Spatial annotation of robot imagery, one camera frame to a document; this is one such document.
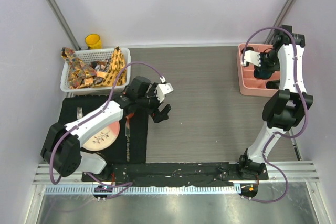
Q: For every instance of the black placemat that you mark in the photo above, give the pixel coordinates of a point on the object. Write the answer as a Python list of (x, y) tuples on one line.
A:
[(117, 152)]

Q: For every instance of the pink white plate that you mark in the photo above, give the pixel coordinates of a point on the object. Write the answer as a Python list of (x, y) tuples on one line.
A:
[(104, 138)]

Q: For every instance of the rolled dark patterned tie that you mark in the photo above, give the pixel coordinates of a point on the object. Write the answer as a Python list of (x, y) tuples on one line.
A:
[(273, 84)]

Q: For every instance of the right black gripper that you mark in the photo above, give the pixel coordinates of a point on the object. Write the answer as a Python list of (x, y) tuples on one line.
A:
[(275, 67)]

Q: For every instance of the multicolour patterned tie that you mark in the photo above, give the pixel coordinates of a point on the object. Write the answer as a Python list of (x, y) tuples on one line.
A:
[(84, 75)]

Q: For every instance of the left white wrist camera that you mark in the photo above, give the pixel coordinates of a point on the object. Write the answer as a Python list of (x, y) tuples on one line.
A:
[(162, 90)]

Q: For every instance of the table knife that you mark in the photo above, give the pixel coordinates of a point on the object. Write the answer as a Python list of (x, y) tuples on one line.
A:
[(127, 134)]

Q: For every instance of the yellow spotted tie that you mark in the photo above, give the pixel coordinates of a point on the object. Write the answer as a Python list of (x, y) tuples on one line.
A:
[(117, 63)]

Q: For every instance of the yellow mug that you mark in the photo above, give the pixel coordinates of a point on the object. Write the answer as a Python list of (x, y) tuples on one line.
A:
[(93, 41)]

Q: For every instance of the dark green tie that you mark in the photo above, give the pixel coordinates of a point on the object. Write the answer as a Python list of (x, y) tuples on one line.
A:
[(262, 74)]

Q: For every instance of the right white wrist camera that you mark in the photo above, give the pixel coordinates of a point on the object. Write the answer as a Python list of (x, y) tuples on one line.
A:
[(251, 57)]

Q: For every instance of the rolled black tie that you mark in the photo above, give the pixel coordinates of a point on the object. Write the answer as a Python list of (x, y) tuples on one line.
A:
[(249, 48)]

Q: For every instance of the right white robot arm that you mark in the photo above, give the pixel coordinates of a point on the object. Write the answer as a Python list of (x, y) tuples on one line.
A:
[(288, 106)]

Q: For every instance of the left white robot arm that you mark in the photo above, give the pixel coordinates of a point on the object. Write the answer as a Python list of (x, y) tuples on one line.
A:
[(63, 143)]

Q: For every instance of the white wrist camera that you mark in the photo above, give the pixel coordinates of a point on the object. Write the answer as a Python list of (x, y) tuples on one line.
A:
[(162, 90), (251, 57)]

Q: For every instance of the pink compartment tray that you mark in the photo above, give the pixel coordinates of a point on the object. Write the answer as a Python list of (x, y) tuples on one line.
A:
[(248, 84)]

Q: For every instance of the silver fork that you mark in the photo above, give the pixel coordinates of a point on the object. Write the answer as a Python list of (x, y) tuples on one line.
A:
[(79, 112)]

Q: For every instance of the orange mug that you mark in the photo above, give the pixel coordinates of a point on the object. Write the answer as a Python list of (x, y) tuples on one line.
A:
[(129, 116)]

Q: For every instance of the white plastic basket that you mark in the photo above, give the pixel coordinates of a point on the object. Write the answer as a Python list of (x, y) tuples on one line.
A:
[(89, 56)]

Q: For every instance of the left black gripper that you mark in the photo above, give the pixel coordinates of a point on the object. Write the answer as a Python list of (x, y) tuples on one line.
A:
[(159, 116)]

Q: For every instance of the white slotted cable duct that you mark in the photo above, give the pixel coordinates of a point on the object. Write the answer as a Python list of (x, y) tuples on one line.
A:
[(100, 190)]

